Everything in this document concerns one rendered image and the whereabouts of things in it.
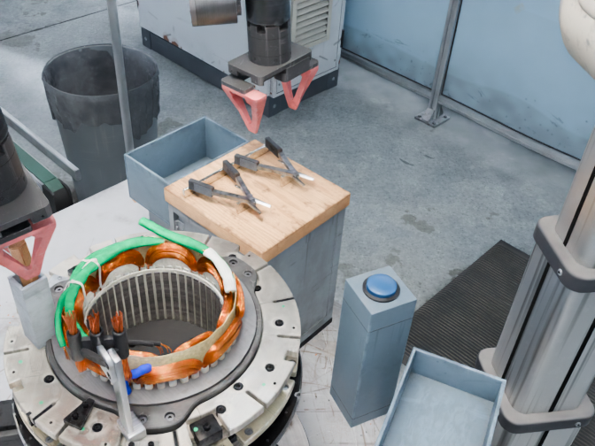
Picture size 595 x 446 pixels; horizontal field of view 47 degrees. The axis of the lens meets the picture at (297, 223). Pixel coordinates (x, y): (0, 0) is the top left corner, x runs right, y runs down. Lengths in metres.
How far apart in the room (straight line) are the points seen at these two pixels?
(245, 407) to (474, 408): 0.27
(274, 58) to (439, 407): 0.48
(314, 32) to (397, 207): 0.94
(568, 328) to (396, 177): 2.11
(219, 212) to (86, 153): 1.51
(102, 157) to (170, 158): 1.28
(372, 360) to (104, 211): 0.70
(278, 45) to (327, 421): 0.56
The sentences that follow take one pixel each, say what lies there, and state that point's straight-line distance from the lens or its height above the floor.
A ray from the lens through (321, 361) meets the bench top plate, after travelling 1.15.
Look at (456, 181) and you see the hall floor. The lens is 2.95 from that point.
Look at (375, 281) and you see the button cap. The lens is 0.91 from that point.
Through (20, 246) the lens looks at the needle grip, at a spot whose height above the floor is 1.23.
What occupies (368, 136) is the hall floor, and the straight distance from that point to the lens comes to 3.15.
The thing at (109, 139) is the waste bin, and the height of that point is 0.39.
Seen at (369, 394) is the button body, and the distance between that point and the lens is 1.03.
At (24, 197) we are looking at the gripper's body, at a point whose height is 1.30.
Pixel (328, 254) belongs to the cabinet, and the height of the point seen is 0.96.
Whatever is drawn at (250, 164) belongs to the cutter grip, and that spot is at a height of 1.09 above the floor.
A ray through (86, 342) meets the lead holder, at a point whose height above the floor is 1.21.
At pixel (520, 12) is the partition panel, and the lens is 2.97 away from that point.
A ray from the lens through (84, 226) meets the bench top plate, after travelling 1.42.
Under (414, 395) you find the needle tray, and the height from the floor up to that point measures 1.03.
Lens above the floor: 1.68
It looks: 40 degrees down
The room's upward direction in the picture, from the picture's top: 4 degrees clockwise
